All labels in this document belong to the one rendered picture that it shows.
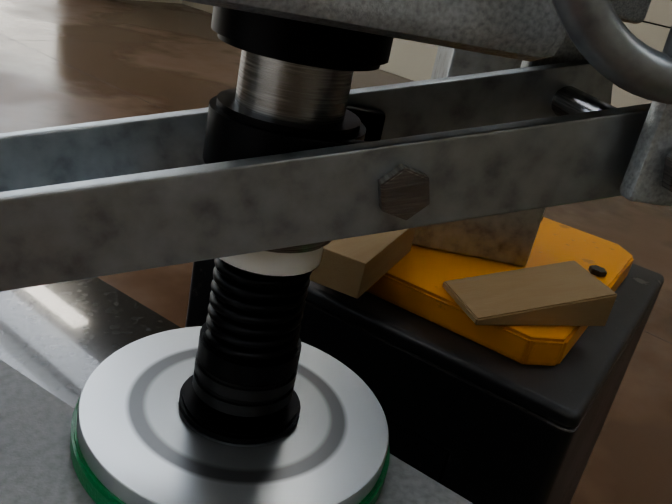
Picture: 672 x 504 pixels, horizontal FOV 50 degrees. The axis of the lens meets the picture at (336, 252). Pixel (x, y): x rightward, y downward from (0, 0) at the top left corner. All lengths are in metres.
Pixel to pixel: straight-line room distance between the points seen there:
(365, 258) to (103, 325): 0.37
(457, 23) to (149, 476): 0.30
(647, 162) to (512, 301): 0.56
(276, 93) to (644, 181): 0.20
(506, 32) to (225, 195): 0.16
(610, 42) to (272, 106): 0.18
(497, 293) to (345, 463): 0.52
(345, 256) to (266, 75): 0.51
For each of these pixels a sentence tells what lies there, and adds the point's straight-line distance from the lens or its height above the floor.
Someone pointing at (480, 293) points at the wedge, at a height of 0.80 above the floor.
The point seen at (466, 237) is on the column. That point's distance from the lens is 1.10.
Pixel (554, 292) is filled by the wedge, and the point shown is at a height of 0.81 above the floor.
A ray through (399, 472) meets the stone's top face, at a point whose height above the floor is 0.85.
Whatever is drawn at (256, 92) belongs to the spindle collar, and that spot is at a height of 1.10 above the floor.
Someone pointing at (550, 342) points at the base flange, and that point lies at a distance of 0.94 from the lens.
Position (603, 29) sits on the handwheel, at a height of 1.17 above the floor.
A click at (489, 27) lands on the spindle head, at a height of 1.16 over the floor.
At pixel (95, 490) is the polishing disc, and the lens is 0.47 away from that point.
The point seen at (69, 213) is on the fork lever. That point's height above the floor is 1.04.
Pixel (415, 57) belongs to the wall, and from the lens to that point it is 7.29.
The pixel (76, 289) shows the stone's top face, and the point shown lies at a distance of 0.70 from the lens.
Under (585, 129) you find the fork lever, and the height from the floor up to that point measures 1.11.
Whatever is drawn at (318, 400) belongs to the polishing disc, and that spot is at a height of 0.88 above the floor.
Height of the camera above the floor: 1.19
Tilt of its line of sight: 24 degrees down
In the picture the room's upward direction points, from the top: 12 degrees clockwise
